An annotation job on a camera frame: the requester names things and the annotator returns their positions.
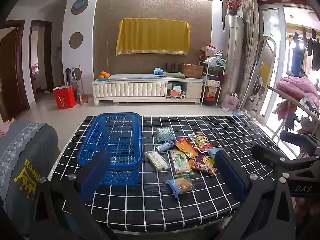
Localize red gift bag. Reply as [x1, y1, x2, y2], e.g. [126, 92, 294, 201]
[53, 85, 76, 109]

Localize long handled mop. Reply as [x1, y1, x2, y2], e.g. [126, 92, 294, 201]
[236, 60, 259, 115]

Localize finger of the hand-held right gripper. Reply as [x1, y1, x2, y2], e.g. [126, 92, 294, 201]
[279, 130, 320, 159]
[251, 144, 288, 178]

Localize red yellow snack packet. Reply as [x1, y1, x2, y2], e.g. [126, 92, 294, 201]
[187, 132, 213, 153]

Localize pink quilt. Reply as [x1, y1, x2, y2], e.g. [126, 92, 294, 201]
[277, 76, 319, 103]

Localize clear cracker packet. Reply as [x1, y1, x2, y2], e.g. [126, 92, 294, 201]
[146, 150, 168, 172]

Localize pale pink cloth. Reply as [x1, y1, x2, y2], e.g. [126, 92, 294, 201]
[0, 119, 15, 137]

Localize green white snack packet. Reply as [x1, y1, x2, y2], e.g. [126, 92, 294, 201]
[169, 150, 193, 175]

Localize teal mesh-print snack packet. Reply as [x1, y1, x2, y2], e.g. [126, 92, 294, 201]
[155, 127, 175, 142]

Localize dark brown door frame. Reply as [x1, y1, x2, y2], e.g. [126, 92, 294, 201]
[29, 20, 54, 93]

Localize round cake packet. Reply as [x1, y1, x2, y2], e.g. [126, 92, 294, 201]
[166, 176, 195, 197]

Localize white metal rack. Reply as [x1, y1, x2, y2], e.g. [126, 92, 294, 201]
[199, 44, 227, 107]

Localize brown cardboard box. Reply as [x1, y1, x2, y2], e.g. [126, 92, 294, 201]
[180, 63, 204, 79]

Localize plain round wall plaque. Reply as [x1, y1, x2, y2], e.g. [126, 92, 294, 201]
[69, 32, 83, 49]

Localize dark brown wooden door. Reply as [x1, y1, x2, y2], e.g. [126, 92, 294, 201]
[0, 20, 30, 120]

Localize vase of red flowers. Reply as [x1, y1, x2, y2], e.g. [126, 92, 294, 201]
[225, 0, 243, 15]

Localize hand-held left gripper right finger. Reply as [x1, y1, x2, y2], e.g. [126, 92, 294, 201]
[214, 150, 298, 240]

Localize person's right hand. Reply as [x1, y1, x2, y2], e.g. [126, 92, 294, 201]
[294, 196, 318, 220]

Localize orange cartoon snack packet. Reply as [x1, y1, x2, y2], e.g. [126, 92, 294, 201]
[188, 159, 218, 176]

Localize blue plastic basket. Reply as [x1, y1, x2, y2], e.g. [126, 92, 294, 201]
[77, 112, 143, 186]

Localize pink gift bag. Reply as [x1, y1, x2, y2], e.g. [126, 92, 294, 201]
[221, 92, 239, 112]

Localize white padded tv cabinet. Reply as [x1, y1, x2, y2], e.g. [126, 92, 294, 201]
[92, 74, 204, 106]

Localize black grid tablecloth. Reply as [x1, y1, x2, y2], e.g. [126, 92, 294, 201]
[47, 115, 290, 230]

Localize grey embroidered chair cover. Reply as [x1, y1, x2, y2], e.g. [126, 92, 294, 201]
[0, 121, 59, 220]

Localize round plaque with blue plate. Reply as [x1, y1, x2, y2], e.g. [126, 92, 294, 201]
[71, 0, 89, 15]

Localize orange red snack packet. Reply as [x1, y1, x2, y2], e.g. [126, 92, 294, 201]
[175, 137, 198, 158]

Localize light blue snack packet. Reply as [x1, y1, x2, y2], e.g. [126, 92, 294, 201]
[207, 147, 224, 159]

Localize hanging dark clothes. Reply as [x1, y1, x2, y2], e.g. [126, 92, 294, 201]
[291, 26, 320, 75]

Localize brown dustpan with handle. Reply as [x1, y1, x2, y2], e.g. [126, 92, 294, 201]
[74, 66, 88, 105]

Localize patterned beige curtain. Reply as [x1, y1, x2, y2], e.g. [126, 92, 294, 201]
[240, 0, 260, 110]

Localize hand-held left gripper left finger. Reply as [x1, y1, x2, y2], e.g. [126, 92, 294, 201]
[31, 149, 118, 240]

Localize silver standing air conditioner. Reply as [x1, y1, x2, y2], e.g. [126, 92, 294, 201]
[222, 15, 244, 95]

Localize wooden drying rack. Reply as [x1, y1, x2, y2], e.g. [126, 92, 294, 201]
[266, 85, 320, 140]

